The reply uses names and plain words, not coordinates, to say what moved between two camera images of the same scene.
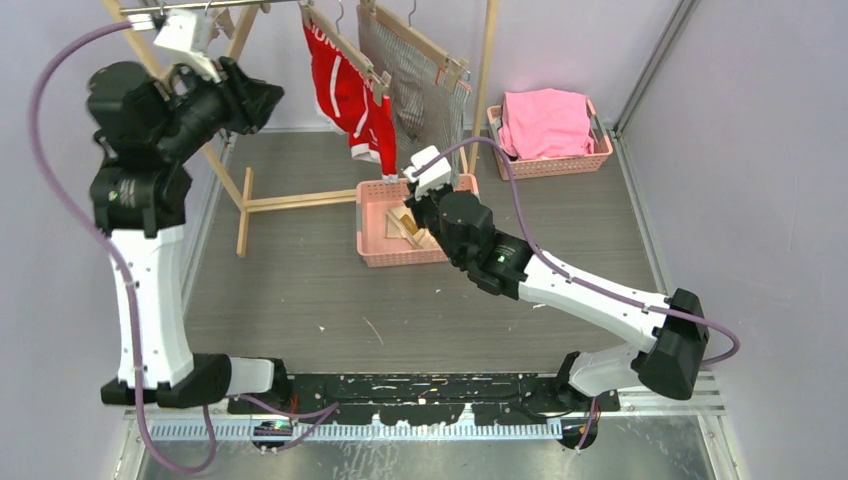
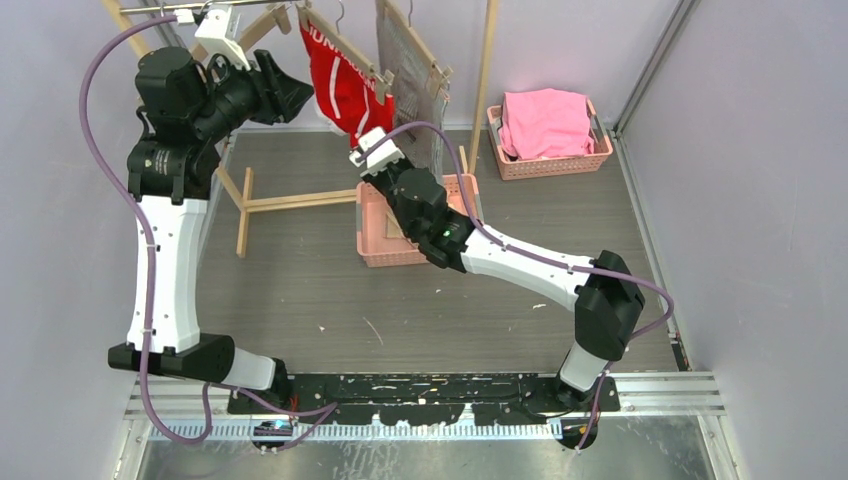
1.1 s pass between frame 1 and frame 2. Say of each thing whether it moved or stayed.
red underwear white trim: stayed
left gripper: moved
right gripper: moved
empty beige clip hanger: stayed
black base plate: stayed
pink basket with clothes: stayed
